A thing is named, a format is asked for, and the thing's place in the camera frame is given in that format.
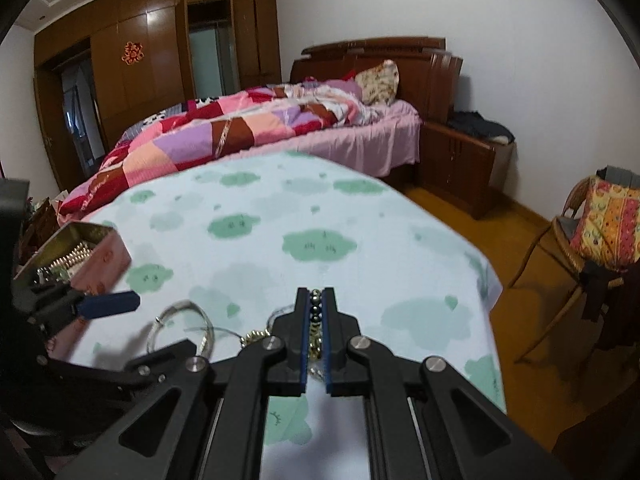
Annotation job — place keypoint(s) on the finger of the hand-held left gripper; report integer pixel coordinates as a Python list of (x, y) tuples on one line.
[(130, 372), (112, 305)]

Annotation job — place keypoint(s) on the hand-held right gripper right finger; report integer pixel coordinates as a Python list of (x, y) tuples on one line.
[(327, 350)]

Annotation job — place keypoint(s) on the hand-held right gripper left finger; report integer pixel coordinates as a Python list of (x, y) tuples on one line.
[(301, 350)]

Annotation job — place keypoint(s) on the pink tin box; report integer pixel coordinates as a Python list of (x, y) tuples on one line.
[(107, 255)]

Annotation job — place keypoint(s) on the silver bangle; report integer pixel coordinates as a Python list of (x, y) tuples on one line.
[(207, 340)]

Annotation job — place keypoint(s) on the green cloud print tablecloth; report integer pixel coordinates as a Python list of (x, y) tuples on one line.
[(300, 200)]

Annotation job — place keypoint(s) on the pink patchwork quilt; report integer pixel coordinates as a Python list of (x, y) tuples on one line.
[(200, 135)]

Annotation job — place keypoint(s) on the brown wooden wardrobe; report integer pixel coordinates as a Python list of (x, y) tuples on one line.
[(150, 85)]

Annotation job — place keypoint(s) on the red paper decoration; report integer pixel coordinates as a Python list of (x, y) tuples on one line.
[(132, 53)]

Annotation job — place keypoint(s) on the pink bedsheet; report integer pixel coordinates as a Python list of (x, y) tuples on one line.
[(370, 140)]

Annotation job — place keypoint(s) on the wooden nightstand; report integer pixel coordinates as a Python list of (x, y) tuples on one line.
[(450, 170)]

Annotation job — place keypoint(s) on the wooden chair with cushion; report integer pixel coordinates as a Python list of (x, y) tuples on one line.
[(567, 224)]

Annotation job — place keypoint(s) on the dark clothes pile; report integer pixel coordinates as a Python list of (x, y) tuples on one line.
[(480, 125)]

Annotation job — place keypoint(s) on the floral pillow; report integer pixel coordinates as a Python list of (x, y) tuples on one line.
[(377, 82)]

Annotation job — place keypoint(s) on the dark cloth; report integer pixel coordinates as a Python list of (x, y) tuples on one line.
[(615, 310)]

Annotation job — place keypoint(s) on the wooden bed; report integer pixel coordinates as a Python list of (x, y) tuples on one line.
[(400, 55)]

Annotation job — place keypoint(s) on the colourful patterned cushion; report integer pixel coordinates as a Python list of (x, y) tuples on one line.
[(605, 225)]

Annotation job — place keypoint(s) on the grey box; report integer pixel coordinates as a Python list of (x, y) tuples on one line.
[(622, 175)]

